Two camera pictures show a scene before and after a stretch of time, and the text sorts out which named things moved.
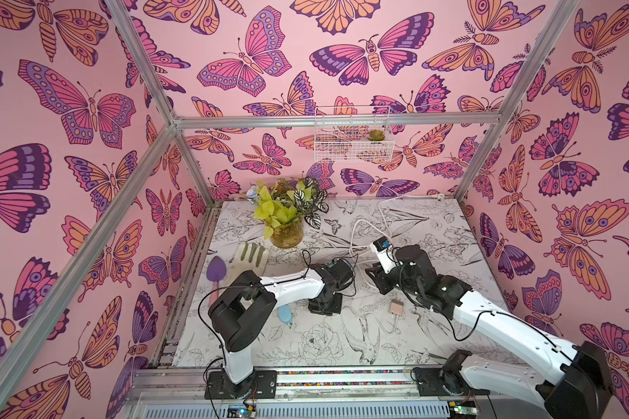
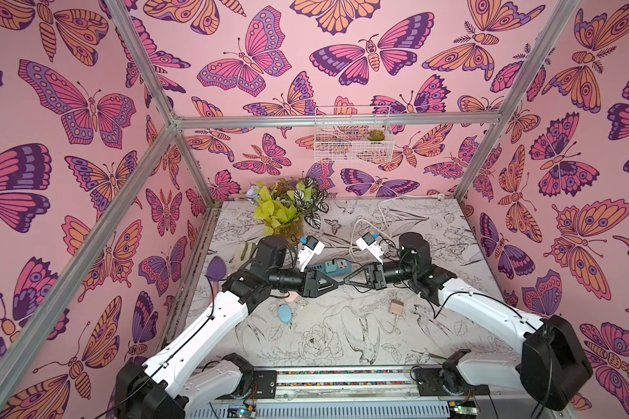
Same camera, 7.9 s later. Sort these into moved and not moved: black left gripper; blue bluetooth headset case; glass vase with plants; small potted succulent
Moved: black left gripper
Not moved: small potted succulent; blue bluetooth headset case; glass vase with plants
